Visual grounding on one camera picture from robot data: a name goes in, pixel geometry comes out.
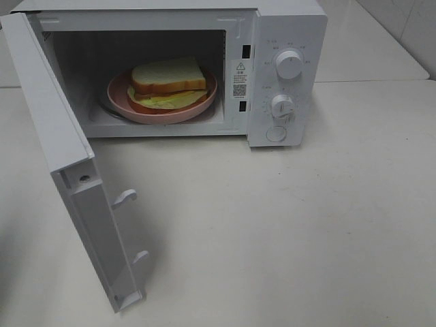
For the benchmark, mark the round door release button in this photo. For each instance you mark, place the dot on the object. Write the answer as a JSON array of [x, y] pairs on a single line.
[[276, 134]]

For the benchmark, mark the glass microwave turntable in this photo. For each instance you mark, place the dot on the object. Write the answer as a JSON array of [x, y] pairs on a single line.
[[107, 107]]

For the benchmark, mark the white lower timer knob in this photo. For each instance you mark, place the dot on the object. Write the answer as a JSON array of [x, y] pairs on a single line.
[[282, 106]]

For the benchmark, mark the white microwave door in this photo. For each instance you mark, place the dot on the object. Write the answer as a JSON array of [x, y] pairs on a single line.
[[72, 165]]

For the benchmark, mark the sandwich with lettuce and tomato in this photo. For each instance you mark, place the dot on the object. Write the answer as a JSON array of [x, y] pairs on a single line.
[[172, 84]]

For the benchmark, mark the white microwave oven body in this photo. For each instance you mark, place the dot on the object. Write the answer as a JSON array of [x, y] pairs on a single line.
[[223, 117]]

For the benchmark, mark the pink round plate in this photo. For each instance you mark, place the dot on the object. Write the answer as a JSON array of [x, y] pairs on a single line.
[[127, 108]]

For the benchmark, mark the white upper power knob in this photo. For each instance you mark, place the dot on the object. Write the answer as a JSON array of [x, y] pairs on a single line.
[[288, 64]]

